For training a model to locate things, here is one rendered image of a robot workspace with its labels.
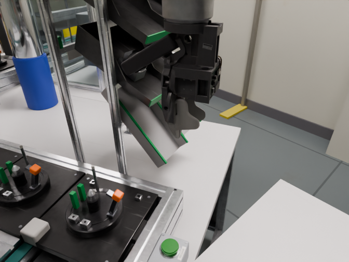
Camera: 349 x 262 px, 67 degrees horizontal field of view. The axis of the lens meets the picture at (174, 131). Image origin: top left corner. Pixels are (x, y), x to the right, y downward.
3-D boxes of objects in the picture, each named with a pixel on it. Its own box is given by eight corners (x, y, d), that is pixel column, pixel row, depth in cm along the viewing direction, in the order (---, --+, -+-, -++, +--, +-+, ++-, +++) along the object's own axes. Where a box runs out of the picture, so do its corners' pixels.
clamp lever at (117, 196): (117, 210, 64) (124, 192, 59) (112, 216, 62) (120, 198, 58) (105, 202, 64) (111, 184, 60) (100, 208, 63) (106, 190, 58)
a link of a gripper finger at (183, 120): (196, 151, 47) (198, 104, 42) (165, 144, 49) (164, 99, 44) (201, 142, 49) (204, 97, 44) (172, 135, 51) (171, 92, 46)
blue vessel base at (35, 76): (64, 100, 148) (53, 52, 134) (43, 112, 136) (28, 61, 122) (43, 96, 153) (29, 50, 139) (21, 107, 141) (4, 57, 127)
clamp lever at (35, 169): (40, 184, 72) (41, 167, 67) (34, 189, 70) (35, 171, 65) (29, 178, 72) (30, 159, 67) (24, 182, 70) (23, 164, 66)
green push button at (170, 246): (181, 246, 60) (181, 240, 59) (174, 261, 57) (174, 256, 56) (165, 240, 62) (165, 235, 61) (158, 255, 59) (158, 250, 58)
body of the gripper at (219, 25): (207, 108, 41) (214, 27, 34) (158, 100, 44) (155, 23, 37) (219, 90, 47) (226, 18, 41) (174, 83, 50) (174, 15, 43)
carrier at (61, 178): (86, 177, 81) (78, 144, 74) (22, 241, 62) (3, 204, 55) (27, 159, 88) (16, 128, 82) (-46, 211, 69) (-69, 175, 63)
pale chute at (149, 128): (179, 146, 88) (188, 141, 85) (157, 168, 79) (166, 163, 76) (129, 79, 87) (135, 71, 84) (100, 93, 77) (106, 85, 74)
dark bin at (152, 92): (174, 91, 78) (184, 71, 73) (148, 107, 69) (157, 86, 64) (107, 39, 83) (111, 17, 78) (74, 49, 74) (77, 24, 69)
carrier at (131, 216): (158, 199, 73) (157, 164, 66) (110, 280, 54) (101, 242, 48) (87, 177, 81) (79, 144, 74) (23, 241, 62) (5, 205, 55)
